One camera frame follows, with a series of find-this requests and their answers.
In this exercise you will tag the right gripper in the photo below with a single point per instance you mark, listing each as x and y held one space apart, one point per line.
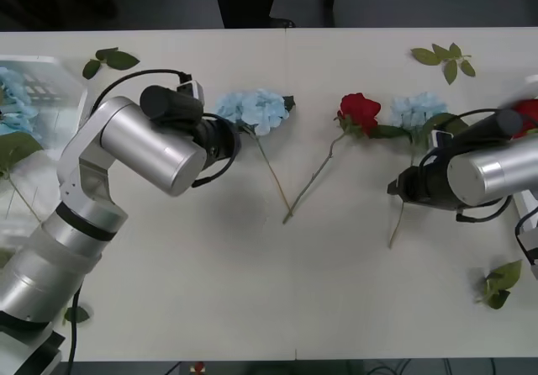
424 181

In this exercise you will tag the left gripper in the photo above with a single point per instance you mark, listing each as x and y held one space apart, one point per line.
216 139

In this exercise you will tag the pale blue flower with stem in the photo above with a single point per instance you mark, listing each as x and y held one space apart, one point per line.
252 108

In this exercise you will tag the pale blue flower with leaves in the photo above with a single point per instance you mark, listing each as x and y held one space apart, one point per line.
416 108

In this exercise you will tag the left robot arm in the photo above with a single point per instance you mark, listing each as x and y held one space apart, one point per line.
138 139

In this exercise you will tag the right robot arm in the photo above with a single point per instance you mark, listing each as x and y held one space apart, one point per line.
492 173

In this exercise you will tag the red rose with thin stem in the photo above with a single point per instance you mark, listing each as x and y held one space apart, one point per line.
359 110

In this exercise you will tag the dark green leaf twig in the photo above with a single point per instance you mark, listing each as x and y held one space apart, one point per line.
119 59

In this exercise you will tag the shallow white box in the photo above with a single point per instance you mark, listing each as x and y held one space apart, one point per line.
46 76
527 207

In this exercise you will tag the light green leaf twig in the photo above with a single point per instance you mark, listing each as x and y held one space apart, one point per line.
426 56

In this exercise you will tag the small green leaf twig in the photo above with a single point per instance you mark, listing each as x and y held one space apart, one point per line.
506 276

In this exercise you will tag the pale blue flower large leaf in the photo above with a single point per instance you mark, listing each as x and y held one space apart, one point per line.
17 148

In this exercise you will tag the pale blue flower head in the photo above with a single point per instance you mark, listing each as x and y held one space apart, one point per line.
12 85

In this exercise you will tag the green twig with four leaves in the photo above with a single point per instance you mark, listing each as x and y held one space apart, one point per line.
80 314

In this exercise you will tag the single green leaf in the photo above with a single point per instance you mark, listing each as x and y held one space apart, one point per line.
3 258

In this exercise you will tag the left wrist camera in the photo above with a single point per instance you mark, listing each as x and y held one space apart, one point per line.
191 89

